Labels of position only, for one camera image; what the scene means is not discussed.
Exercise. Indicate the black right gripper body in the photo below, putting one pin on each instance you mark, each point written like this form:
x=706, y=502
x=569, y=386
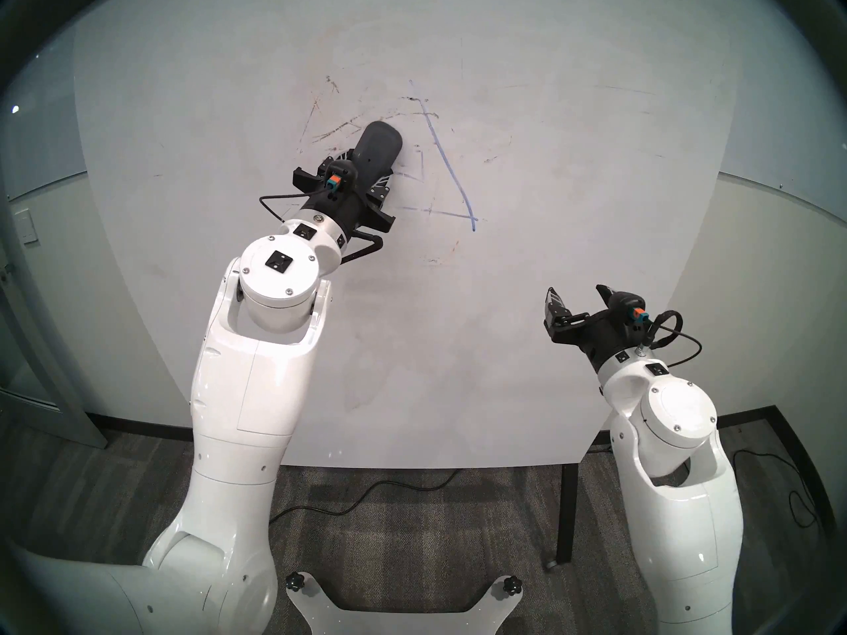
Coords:
x=605, y=336

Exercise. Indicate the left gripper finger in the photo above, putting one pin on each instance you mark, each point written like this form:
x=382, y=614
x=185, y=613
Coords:
x=382, y=184
x=334, y=161

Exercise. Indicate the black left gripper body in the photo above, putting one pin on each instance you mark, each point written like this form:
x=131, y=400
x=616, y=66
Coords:
x=341, y=207

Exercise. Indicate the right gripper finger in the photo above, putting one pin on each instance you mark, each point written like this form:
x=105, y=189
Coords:
x=556, y=313
x=607, y=296

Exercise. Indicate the dark grey whiteboard eraser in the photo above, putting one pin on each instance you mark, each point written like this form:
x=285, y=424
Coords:
x=378, y=147

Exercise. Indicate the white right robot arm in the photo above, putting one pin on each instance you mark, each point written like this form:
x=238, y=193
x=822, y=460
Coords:
x=681, y=508

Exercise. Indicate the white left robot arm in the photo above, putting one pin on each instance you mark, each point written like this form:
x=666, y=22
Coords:
x=238, y=409

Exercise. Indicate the white whiteboard table surface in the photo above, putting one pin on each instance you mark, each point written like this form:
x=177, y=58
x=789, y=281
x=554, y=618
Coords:
x=562, y=177

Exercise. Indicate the black table leg with caster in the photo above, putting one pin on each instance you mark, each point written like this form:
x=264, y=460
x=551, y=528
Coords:
x=568, y=514

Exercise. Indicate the black base knob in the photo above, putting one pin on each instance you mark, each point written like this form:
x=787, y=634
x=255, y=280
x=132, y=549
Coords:
x=511, y=585
x=295, y=582

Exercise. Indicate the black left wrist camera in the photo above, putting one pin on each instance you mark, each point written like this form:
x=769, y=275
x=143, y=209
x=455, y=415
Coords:
x=341, y=176

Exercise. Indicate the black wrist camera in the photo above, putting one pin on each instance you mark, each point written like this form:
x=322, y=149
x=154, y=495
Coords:
x=625, y=303
x=341, y=176

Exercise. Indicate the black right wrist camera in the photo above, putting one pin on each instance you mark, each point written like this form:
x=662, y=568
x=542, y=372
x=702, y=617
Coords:
x=625, y=303

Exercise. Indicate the grey glass door frame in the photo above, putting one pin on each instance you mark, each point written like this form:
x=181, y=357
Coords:
x=66, y=402

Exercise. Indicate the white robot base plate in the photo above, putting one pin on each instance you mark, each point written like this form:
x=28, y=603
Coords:
x=397, y=624

